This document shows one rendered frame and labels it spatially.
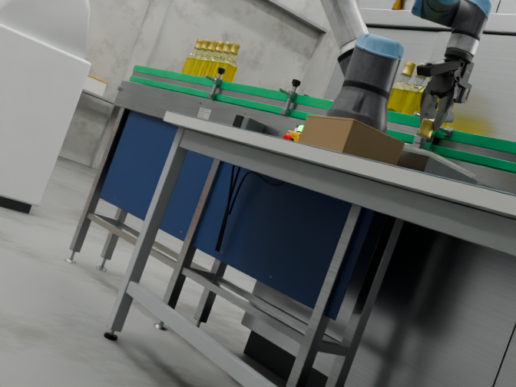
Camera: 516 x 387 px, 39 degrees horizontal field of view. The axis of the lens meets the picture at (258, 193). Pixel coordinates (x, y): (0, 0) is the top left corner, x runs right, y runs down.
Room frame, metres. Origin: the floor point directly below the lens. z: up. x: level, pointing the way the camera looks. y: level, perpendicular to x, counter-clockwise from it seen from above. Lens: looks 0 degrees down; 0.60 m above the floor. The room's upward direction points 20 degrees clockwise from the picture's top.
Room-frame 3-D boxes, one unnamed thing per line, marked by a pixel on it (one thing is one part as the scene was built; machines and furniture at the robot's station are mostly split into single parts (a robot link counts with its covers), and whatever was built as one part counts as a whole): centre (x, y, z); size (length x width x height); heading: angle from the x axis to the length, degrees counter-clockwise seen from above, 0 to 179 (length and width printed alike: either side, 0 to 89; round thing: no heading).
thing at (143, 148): (2.78, 0.10, 0.54); 1.59 x 0.18 x 0.43; 40
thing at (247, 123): (2.56, 0.11, 0.79); 0.08 x 0.08 x 0.08; 40
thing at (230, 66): (3.10, 0.30, 1.02); 0.06 x 0.06 x 0.28; 40
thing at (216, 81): (2.85, 0.32, 0.94); 0.07 x 0.04 x 0.13; 130
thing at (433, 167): (1.93, -0.41, 0.79); 0.27 x 0.17 x 0.08; 130
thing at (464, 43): (1.90, -0.37, 1.14); 0.08 x 0.08 x 0.05
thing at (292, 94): (2.49, 0.03, 0.94); 0.07 x 0.04 x 0.13; 130
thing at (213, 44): (3.23, 0.41, 1.02); 0.06 x 0.06 x 0.28; 40
